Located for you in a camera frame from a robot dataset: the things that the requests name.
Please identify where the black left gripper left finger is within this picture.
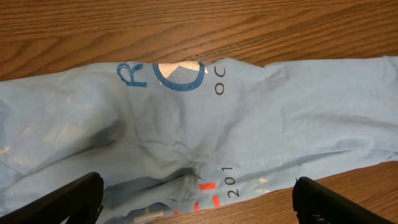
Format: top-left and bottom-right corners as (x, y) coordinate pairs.
(1, 172), (104, 224)

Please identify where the light blue printed t-shirt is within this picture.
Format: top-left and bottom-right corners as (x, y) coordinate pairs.
(1, 57), (397, 223)

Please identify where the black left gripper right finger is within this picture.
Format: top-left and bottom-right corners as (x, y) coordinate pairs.
(292, 177), (394, 224)

